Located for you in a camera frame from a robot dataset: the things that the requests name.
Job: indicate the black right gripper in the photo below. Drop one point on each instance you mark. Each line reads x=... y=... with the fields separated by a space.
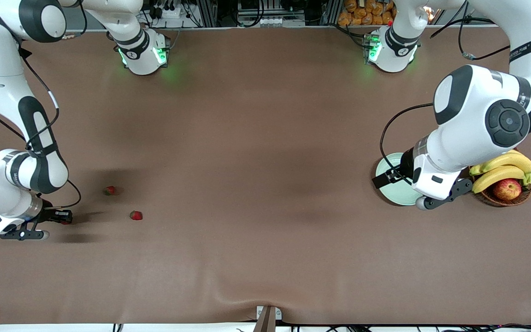
x=49 y=215

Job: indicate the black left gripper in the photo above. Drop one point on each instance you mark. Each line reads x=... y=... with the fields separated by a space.
x=404 y=169

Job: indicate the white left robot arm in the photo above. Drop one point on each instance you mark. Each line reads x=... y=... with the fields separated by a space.
x=473 y=106

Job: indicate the pale green plate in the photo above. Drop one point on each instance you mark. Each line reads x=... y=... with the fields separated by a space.
x=394 y=193

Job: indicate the brown wicker basket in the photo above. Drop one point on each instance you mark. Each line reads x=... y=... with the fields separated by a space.
x=490 y=199

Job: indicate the yellow banana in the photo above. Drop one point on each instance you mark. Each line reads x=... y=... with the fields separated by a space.
x=514 y=151
x=496 y=175
x=510 y=161

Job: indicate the red apple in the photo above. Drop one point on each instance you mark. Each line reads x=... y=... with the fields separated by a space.
x=507 y=190

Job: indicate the large table cover mat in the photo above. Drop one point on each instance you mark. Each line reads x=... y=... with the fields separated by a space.
x=247 y=230

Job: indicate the bag of orange buns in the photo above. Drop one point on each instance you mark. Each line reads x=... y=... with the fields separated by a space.
x=362 y=16

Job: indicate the brown wooden bar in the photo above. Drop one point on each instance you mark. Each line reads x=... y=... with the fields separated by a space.
x=266 y=323

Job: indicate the white connector block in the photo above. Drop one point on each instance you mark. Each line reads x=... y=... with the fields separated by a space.
x=272 y=20

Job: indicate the white power strip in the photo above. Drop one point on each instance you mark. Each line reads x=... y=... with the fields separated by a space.
x=168 y=13

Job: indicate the aluminium frame post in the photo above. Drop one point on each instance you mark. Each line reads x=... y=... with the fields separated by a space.
x=332 y=13
x=208 y=14

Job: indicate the metal table edge bracket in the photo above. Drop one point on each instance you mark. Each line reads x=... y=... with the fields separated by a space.
x=278 y=314

